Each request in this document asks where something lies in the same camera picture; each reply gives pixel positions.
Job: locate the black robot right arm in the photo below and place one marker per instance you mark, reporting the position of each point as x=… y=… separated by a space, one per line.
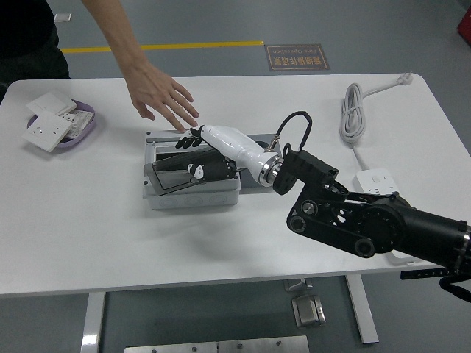
x=386 y=224

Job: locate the small metal floor plate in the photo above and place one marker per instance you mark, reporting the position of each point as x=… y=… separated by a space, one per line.
x=63 y=17

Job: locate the white power strip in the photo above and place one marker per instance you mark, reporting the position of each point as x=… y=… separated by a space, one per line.
x=375 y=180

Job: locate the white socket plate with holes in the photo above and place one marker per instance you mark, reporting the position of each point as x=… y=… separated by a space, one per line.
x=79 y=119

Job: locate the white wall socket plate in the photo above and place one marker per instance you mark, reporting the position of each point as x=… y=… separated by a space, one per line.
x=46 y=130

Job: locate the metal floor socket box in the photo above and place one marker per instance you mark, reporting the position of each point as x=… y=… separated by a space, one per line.
x=307 y=312

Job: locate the person's left forearm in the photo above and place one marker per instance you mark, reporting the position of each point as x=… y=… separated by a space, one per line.
x=114 y=36

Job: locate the brown floor sign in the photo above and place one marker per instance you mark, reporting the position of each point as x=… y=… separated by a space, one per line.
x=297 y=57

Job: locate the grey cube with round hole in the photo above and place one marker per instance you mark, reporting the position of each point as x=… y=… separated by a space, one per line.
x=254 y=182

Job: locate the person's left hand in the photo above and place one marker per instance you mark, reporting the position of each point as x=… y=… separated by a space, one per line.
x=158 y=92

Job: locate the metal bracket under table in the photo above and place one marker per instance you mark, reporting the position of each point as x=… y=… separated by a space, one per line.
x=294 y=285

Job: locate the yellow floor tape line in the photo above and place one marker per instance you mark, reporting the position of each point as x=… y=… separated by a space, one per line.
x=202 y=46

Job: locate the grey electrical box clear lid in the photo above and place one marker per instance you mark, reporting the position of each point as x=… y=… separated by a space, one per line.
x=191 y=200

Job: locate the purple tray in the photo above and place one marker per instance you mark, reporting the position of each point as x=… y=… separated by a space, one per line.
x=86 y=108

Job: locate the white table leg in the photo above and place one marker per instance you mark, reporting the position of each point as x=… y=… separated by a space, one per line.
x=362 y=312
x=92 y=323

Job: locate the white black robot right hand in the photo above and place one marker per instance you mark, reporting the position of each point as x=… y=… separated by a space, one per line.
x=235 y=143

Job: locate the steel base plate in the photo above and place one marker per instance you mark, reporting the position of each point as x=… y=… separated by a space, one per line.
x=263 y=345
x=171 y=347

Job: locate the white wall switch plate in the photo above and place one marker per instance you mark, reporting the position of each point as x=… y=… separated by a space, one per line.
x=51 y=102

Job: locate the person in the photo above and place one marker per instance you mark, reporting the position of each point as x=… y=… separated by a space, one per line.
x=22 y=29

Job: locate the red object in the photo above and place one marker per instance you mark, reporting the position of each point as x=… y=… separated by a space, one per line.
x=465 y=25

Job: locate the black table control panel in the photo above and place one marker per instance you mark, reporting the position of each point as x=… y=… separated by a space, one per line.
x=423 y=274

